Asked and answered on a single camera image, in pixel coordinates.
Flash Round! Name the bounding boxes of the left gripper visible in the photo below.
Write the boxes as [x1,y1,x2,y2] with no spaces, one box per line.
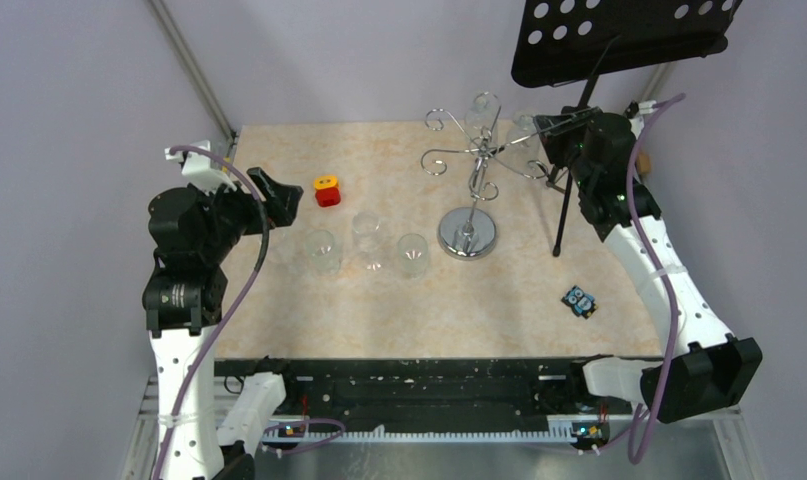
[190,165,302,262]

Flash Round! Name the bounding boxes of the removed wine glass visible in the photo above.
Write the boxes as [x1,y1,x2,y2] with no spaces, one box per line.
[303,230,342,275]
[351,211,384,272]

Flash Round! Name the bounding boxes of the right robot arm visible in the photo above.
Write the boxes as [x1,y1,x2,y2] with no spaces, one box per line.
[534,101,763,424]

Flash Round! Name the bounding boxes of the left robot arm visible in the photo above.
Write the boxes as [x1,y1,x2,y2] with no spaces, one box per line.
[142,167,304,479]

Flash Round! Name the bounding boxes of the chrome wine glass rack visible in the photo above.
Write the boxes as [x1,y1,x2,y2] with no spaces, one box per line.
[419,108,547,260]

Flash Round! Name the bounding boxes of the red and yellow block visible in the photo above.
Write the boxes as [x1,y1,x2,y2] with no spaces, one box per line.
[313,175,342,208]

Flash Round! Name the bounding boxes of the black music stand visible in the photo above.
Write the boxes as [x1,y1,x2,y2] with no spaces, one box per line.
[511,1,740,240]

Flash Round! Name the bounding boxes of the brown wall clip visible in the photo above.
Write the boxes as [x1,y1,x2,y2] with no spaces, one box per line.
[635,150,652,176]

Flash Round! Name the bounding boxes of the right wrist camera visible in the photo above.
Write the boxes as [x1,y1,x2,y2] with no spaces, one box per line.
[624,100,658,120]

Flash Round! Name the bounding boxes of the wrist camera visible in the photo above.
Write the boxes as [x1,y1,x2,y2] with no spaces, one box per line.
[624,100,658,120]
[164,148,237,195]

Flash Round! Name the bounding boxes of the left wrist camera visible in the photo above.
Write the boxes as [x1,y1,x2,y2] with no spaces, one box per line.
[164,148,237,195]

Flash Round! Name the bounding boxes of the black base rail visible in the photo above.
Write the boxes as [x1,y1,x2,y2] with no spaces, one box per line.
[215,358,632,434]

